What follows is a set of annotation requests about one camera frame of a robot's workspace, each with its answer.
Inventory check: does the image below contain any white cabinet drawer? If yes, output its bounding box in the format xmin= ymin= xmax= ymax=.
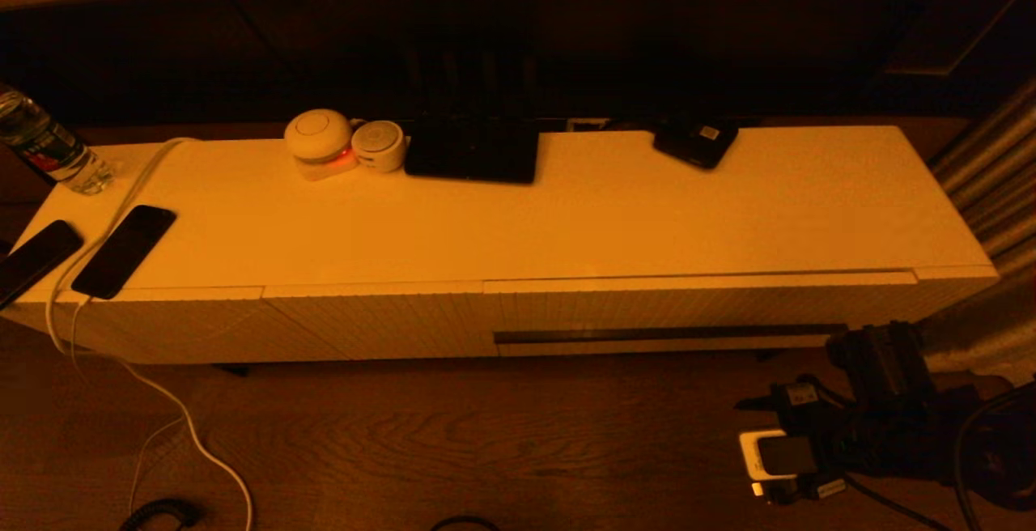
xmin=484 ymin=270 xmax=919 ymax=359

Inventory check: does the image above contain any white low cabinet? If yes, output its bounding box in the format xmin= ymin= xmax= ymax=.
xmin=0 ymin=125 xmax=1000 ymax=366

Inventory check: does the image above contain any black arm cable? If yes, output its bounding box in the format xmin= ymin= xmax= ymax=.
xmin=842 ymin=385 xmax=1036 ymax=531

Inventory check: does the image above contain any white and grey wrist camera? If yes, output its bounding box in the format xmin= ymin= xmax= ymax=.
xmin=739 ymin=430 xmax=818 ymax=482

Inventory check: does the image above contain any green label water bottle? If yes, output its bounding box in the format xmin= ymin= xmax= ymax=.
xmin=0 ymin=84 xmax=118 ymax=196

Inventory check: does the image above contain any black flat box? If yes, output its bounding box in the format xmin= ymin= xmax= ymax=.
xmin=403 ymin=114 xmax=540 ymax=185

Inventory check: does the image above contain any black smartphone with cable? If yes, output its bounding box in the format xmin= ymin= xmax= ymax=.
xmin=70 ymin=205 xmax=176 ymax=301

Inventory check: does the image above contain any small white round speaker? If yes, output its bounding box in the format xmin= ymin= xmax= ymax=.
xmin=350 ymin=119 xmax=406 ymax=173

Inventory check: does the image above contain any small black labelled device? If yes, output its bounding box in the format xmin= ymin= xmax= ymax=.
xmin=654 ymin=117 xmax=741 ymax=170

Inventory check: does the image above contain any black coiled cable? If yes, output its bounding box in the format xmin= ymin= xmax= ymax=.
xmin=120 ymin=499 xmax=202 ymax=531

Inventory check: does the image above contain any white charging cable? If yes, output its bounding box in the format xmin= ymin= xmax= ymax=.
xmin=45 ymin=137 xmax=253 ymax=531

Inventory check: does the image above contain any white round red-lit device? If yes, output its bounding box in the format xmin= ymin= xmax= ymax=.
xmin=282 ymin=108 xmax=358 ymax=182

